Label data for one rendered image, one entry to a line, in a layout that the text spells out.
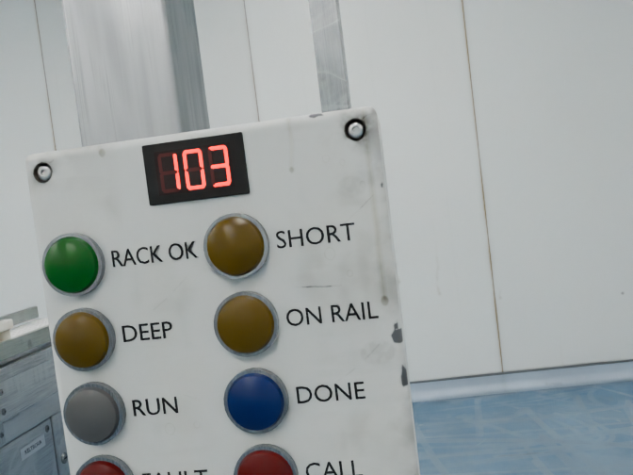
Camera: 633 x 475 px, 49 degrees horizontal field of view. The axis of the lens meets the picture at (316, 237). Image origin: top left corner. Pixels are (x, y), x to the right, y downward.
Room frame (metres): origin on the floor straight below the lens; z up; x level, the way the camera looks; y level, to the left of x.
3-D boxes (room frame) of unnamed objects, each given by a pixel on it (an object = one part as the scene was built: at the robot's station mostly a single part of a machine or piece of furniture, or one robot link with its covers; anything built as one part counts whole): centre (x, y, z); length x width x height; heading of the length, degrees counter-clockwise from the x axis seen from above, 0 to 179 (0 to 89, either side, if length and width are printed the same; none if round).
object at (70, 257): (0.32, 0.12, 1.15); 0.03 x 0.01 x 0.03; 81
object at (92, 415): (0.32, 0.12, 1.08); 0.03 x 0.01 x 0.03; 81
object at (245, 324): (0.31, 0.04, 1.12); 0.03 x 0.01 x 0.03; 81
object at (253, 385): (0.31, 0.04, 1.08); 0.03 x 0.01 x 0.03; 81
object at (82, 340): (0.32, 0.12, 1.12); 0.03 x 0.01 x 0.03; 81
